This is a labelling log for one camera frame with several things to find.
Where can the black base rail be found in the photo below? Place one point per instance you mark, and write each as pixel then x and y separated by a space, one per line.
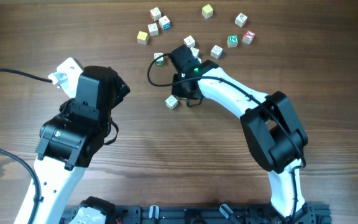
pixel 311 213

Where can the white block red side middle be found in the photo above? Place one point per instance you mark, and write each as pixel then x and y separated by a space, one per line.
pixel 189 41

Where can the white block green side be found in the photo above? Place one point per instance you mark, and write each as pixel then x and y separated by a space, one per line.
pixel 159 59

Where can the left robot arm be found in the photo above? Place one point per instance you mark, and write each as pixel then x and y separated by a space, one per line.
pixel 68 142

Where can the white picture block right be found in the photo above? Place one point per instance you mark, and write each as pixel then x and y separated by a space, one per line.
pixel 216 52

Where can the white block red edge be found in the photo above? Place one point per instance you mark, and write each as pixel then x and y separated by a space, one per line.
pixel 153 29

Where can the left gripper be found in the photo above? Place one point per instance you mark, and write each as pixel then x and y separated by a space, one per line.
pixel 122 89

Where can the yellow block top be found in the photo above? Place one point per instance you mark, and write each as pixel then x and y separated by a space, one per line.
pixel 207 11

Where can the white block red side top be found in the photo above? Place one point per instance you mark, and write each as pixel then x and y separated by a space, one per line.
pixel 155 14

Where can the white block red side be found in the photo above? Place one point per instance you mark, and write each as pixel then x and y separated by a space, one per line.
pixel 189 41
pixel 155 14

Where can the green N letter block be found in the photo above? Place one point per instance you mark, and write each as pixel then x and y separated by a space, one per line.
pixel 232 41

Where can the white block moved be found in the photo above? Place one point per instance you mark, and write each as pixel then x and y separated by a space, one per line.
pixel 171 102

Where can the red letter block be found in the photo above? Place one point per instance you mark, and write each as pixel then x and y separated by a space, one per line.
pixel 248 37

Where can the yellow block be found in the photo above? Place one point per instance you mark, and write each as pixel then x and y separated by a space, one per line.
pixel 142 37
pixel 207 11

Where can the white block blue side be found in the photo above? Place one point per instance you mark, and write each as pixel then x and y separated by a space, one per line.
pixel 164 22

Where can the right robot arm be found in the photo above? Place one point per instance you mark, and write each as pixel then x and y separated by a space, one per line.
pixel 273 132

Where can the plain white picture block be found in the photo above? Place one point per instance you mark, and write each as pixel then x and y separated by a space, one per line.
pixel 195 52

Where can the white block far right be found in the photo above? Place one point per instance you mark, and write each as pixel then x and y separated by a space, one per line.
pixel 241 19

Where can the yellow block left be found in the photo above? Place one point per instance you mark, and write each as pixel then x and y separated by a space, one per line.
pixel 142 37

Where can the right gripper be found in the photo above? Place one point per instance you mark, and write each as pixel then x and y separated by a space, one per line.
pixel 177 92

